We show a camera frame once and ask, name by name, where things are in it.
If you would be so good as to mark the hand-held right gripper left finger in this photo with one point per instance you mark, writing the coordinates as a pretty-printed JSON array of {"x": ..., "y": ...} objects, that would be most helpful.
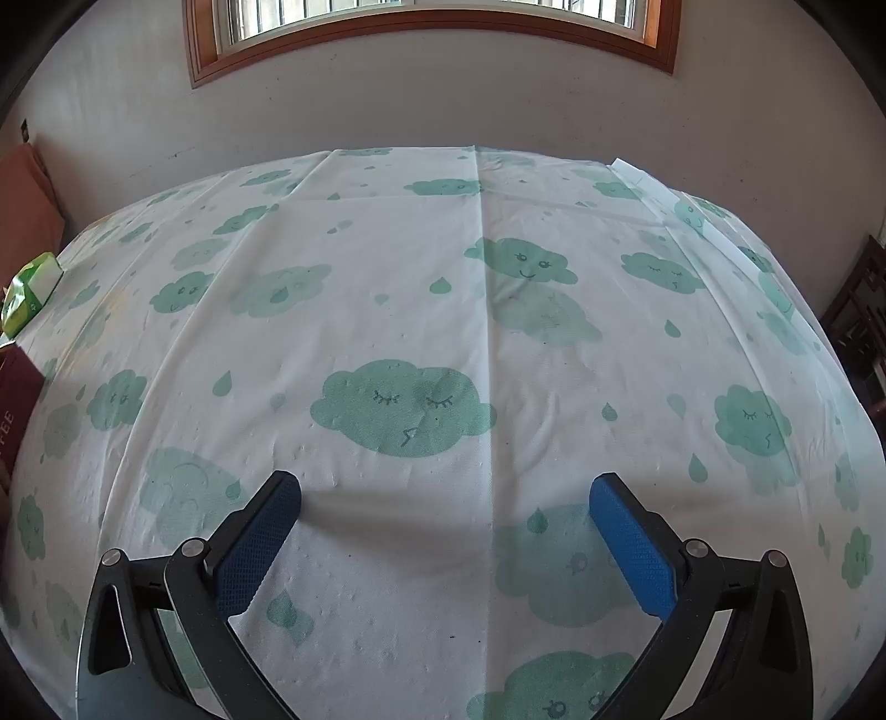
[{"x": 253, "y": 547}]

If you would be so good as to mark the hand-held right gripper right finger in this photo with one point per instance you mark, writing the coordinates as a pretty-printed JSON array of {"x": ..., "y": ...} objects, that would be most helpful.
[{"x": 633, "y": 547}]

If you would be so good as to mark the cloud print tablecloth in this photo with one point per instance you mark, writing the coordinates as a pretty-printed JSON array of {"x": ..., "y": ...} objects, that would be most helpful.
[{"x": 443, "y": 429}]

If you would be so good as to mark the dark red box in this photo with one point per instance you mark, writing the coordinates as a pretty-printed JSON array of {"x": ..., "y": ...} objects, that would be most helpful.
[{"x": 15, "y": 408}]

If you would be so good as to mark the dark wooden chair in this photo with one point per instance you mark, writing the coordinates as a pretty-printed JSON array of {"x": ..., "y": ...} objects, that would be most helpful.
[{"x": 857, "y": 311}]

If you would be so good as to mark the green snack packet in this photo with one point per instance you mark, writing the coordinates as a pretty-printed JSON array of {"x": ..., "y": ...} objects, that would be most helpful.
[{"x": 29, "y": 291}]

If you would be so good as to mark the brown cardboard box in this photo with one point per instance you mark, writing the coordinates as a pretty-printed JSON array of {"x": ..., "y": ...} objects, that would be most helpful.
[{"x": 28, "y": 208}]

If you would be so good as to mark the wooden window frame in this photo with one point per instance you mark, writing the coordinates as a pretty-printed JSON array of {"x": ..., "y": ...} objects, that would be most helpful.
[{"x": 429, "y": 34}]

